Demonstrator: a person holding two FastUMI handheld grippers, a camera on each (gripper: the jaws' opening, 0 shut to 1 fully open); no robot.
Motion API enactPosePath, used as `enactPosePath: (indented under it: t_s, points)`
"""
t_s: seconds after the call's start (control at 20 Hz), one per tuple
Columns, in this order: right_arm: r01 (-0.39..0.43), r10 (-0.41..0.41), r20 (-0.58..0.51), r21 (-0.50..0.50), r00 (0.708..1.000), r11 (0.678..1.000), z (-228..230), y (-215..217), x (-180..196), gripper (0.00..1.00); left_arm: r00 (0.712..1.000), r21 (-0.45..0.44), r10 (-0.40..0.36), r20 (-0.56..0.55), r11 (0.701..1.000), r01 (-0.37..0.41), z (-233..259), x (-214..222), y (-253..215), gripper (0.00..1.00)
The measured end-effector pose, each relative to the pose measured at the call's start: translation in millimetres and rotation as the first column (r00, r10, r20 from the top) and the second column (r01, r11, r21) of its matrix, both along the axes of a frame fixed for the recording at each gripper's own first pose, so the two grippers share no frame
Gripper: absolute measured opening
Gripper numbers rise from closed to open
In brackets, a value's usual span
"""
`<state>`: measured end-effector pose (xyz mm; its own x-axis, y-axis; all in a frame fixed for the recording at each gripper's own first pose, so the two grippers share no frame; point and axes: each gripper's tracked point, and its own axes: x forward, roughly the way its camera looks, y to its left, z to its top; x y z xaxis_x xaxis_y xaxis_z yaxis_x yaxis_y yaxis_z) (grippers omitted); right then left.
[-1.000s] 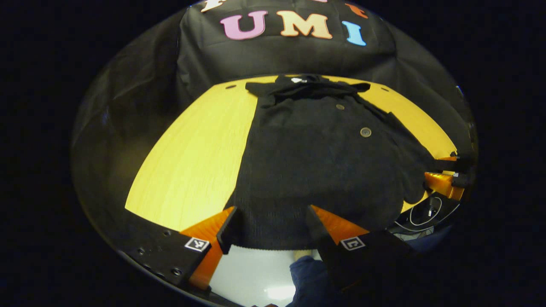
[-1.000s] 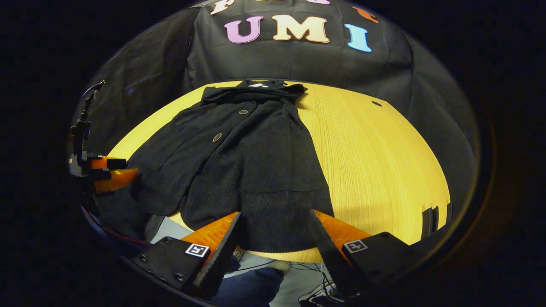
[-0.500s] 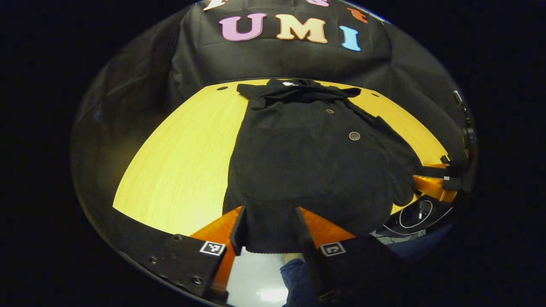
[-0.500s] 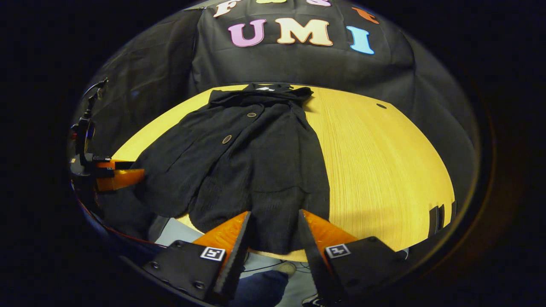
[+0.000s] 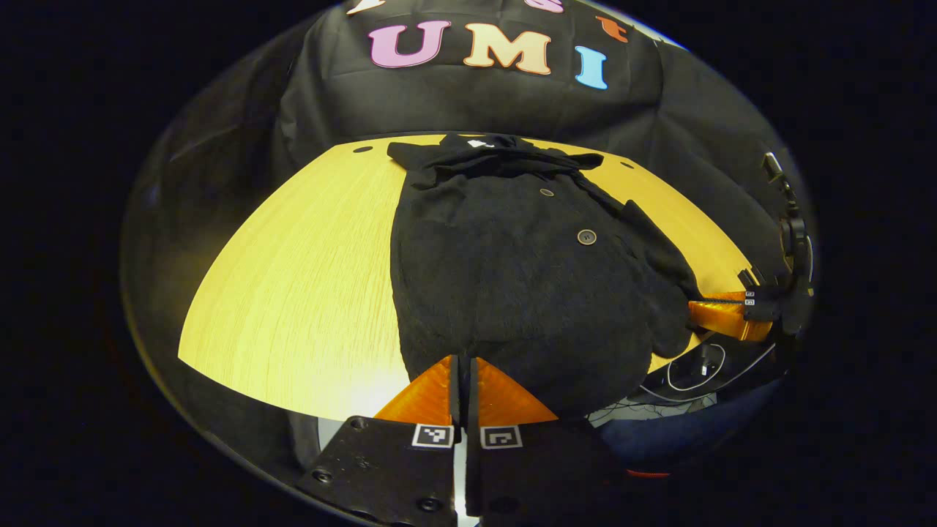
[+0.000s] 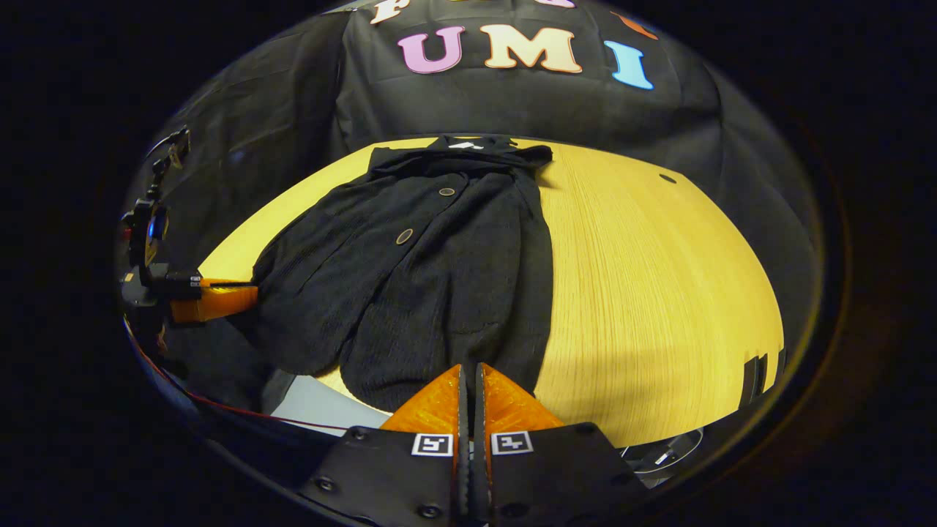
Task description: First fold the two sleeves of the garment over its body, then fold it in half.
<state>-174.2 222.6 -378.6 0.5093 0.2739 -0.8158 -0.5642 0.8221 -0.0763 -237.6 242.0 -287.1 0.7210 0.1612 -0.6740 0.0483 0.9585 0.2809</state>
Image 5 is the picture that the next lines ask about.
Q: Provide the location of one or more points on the black backdrop cloth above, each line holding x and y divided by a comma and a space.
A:
483, 102

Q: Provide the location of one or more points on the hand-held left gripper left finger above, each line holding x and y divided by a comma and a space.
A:
388, 468

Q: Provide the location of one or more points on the black buttoned garment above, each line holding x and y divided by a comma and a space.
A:
512, 293

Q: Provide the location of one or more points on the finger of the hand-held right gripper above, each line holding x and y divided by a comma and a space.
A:
725, 318
725, 296

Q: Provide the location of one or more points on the black power plug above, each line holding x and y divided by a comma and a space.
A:
704, 362

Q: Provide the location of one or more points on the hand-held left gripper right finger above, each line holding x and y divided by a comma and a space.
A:
542, 468

